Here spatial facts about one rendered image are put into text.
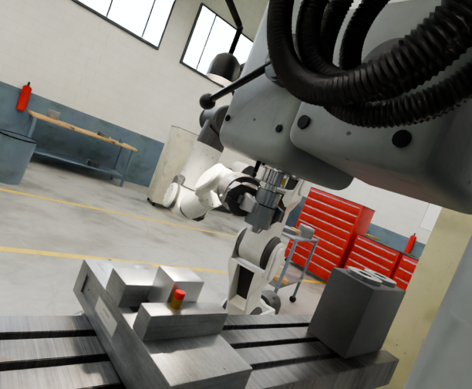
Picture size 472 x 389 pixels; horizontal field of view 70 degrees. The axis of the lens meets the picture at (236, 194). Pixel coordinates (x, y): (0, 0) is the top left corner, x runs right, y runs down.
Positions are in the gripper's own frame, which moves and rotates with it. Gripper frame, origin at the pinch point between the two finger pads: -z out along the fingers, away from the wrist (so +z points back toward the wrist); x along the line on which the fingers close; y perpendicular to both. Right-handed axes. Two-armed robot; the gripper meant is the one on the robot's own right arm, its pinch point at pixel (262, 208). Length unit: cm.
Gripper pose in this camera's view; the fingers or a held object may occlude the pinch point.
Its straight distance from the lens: 61.9
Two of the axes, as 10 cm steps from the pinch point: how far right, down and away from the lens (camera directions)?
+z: -2.8, -2.0, 9.4
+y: -3.6, 9.3, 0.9
